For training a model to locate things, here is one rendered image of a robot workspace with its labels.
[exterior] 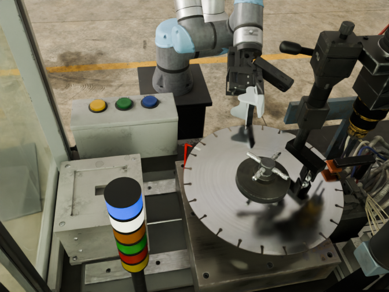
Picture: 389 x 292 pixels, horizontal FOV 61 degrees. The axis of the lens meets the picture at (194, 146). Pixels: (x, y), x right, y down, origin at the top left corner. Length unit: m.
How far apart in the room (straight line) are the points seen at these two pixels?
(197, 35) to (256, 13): 0.16
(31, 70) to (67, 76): 2.00
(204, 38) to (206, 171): 0.40
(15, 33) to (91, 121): 0.33
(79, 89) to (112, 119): 1.65
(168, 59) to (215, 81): 1.45
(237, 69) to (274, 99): 1.68
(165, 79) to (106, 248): 0.63
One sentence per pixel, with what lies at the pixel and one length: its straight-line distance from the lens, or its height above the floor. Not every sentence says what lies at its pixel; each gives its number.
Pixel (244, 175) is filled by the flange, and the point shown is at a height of 0.96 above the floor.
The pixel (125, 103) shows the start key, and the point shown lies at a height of 0.91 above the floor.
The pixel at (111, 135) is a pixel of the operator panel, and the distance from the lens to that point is 0.92.
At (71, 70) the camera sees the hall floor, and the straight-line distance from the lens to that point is 2.74.
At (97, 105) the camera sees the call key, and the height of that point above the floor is 0.91.
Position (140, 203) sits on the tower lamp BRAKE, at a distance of 0.42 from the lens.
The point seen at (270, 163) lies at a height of 1.00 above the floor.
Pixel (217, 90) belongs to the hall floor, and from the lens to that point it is 2.48.
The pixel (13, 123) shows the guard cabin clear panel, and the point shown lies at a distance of 0.67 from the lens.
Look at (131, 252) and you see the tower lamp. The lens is 0.50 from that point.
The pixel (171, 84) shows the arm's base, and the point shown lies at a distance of 1.18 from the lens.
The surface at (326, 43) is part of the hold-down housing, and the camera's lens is 0.55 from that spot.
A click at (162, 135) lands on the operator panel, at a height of 0.83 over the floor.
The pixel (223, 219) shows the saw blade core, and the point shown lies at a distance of 0.64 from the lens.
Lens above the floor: 1.49
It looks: 47 degrees down
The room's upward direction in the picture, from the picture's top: 4 degrees clockwise
